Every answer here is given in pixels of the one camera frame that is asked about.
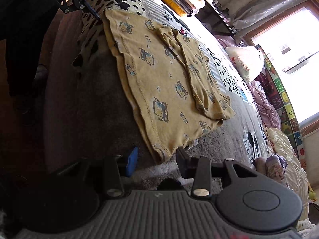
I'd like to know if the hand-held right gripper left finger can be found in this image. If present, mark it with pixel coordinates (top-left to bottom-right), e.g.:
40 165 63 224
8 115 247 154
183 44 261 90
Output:
50 146 139 197

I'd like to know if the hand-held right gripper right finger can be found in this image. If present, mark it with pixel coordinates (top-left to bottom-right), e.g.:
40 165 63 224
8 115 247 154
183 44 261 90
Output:
175 147 256 198

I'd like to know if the yellow printed shirt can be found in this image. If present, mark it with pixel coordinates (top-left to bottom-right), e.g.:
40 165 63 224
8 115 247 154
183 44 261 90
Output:
102 7 236 164

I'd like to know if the cartoon mouse printed blanket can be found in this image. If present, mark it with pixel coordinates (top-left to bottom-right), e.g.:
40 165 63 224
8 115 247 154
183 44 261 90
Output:
43 0 275 200

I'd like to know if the beige folded garment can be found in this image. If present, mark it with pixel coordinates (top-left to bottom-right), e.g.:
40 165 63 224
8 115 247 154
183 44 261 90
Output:
254 157 268 173

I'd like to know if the purple flower sweater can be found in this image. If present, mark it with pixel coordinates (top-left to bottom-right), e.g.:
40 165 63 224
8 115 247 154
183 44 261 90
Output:
265 154 288 180

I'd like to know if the purple quilt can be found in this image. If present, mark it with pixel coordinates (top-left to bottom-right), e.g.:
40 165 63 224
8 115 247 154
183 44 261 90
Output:
214 35 282 130

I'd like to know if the cream quilt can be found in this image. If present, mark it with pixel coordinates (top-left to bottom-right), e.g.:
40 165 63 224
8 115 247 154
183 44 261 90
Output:
264 127 310 221

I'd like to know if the colourful alphabet play mat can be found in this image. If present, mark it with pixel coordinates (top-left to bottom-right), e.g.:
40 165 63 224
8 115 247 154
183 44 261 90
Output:
254 44 308 170

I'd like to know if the white plastic bag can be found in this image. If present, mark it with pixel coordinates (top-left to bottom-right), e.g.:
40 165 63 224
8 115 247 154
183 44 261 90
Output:
225 45 265 84

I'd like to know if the yellow plush toy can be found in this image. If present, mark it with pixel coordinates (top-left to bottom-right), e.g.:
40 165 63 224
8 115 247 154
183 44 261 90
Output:
307 183 316 200

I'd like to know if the grey lace curtain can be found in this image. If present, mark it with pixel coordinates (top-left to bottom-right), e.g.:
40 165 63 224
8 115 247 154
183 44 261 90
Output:
230 0 312 31

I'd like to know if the wooden framed window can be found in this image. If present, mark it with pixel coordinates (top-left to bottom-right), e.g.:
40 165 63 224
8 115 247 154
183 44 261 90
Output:
243 0 319 135

